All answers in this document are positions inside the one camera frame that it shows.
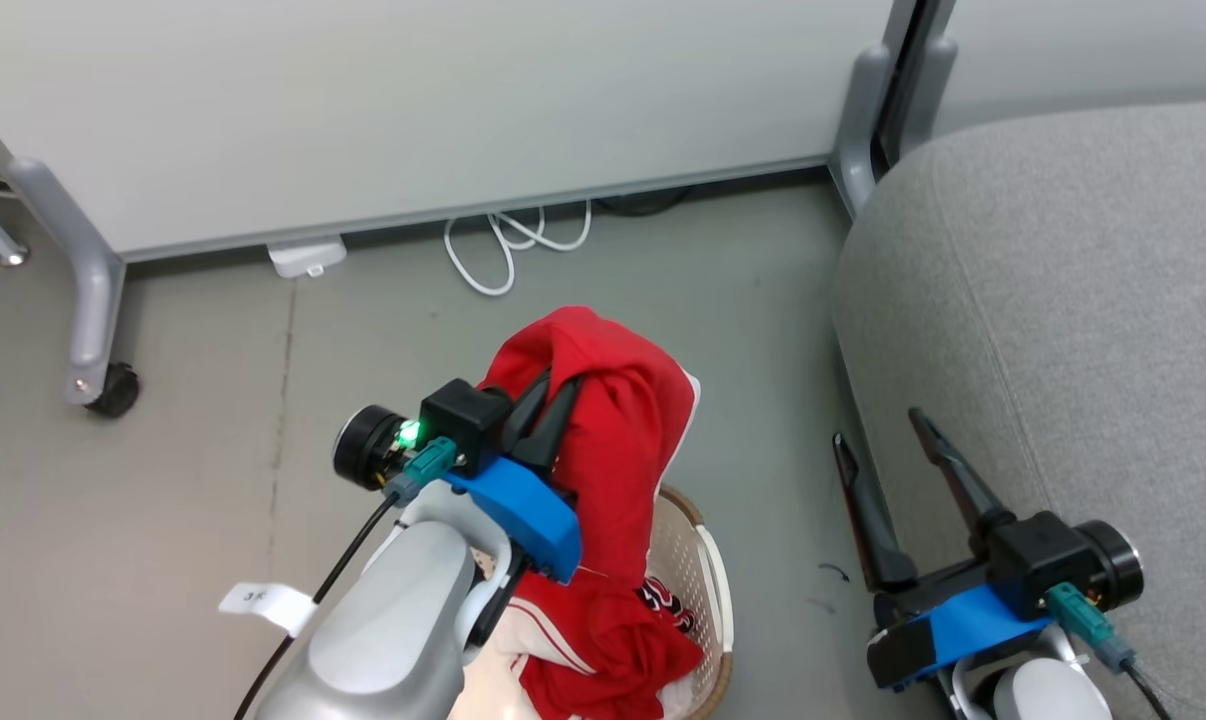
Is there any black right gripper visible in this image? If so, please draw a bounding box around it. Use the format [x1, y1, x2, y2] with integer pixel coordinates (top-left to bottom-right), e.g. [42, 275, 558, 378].
[833, 407, 1146, 614]

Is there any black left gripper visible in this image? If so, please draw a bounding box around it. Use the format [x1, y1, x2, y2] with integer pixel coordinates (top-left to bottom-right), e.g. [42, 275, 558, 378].
[333, 368, 580, 491]

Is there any red and white garment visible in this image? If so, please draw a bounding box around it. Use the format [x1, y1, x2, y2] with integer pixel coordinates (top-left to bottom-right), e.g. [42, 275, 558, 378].
[453, 305, 709, 720]

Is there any beige plastic laundry basket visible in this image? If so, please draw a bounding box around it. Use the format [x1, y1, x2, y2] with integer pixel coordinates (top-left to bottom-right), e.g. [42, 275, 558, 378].
[646, 483, 735, 720]

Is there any grey fabric sofa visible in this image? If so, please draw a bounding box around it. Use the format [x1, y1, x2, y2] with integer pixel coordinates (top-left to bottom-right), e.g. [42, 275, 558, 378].
[831, 97, 1206, 720]

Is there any white power adapter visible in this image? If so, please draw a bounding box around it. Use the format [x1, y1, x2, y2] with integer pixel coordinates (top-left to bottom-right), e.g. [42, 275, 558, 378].
[266, 236, 348, 279]

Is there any large white partition panel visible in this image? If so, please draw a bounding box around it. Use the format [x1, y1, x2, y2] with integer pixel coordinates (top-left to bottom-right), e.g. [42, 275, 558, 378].
[0, 0, 899, 263]

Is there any black caster wheel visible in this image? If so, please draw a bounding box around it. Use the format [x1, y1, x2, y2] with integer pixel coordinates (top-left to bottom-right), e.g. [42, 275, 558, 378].
[85, 362, 142, 419]

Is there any grey partition leg with caster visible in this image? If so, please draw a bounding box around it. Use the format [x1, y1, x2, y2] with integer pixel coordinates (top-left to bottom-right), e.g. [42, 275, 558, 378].
[3, 155, 129, 406]

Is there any white partition panel behind sofa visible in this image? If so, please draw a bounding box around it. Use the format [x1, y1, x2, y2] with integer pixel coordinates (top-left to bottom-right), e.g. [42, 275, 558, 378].
[928, 0, 1206, 136]

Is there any green left cable connector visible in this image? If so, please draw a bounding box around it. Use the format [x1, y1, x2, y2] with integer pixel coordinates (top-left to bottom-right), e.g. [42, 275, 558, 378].
[383, 437, 459, 506]

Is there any green cable connector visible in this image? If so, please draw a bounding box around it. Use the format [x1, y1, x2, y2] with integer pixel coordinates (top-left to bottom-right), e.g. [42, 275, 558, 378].
[383, 437, 459, 506]
[1046, 583, 1136, 673]

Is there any white coiled floor cable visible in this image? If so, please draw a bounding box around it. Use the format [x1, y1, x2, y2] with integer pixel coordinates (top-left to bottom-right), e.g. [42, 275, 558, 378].
[443, 200, 594, 298]

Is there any green right cable connector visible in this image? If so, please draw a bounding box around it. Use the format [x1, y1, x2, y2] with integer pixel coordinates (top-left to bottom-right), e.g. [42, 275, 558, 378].
[1046, 583, 1136, 673]

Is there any dark floor cable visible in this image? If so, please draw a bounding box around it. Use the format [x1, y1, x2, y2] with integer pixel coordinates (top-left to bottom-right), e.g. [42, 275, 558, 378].
[593, 185, 694, 217]

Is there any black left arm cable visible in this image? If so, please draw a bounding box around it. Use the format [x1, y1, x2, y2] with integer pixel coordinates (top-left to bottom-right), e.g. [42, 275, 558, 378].
[233, 495, 401, 720]

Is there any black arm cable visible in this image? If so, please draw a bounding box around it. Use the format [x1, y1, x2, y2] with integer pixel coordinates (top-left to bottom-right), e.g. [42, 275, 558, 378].
[1123, 665, 1176, 720]
[233, 495, 401, 720]

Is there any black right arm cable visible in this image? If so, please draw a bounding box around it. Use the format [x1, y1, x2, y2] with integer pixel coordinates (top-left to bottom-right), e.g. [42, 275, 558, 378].
[1123, 665, 1176, 720]

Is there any white paper cable tag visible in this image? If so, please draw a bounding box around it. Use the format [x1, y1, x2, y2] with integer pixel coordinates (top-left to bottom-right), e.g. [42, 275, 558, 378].
[218, 582, 316, 638]

